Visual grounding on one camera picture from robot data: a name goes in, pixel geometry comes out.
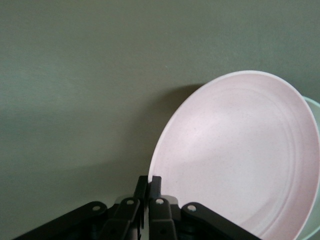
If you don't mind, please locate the pink plate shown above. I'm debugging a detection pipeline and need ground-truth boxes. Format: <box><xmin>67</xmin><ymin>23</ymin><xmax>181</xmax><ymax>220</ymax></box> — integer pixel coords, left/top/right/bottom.
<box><xmin>147</xmin><ymin>70</ymin><xmax>320</xmax><ymax>240</ymax></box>

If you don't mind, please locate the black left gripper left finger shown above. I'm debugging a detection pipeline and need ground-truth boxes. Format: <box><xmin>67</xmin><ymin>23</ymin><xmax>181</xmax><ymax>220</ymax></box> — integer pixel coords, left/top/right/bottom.
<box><xmin>13</xmin><ymin>175</ymin><xmax>149</xmax><ymax>240</ymax></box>

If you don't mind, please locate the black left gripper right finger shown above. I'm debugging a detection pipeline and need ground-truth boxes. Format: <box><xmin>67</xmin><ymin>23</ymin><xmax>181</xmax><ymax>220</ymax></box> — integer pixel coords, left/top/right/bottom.
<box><xmin>148</xmin><ymin>175</ymin><xmax>264</xmax><ymax>240</ymax></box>

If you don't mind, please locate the green plate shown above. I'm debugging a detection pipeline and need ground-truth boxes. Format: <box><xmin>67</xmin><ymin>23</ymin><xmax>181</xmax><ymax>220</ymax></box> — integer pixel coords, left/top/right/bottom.
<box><xmin>301</xmin><ymin>95</ymin><xmax>320</xmax><ymax>240</ymax></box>

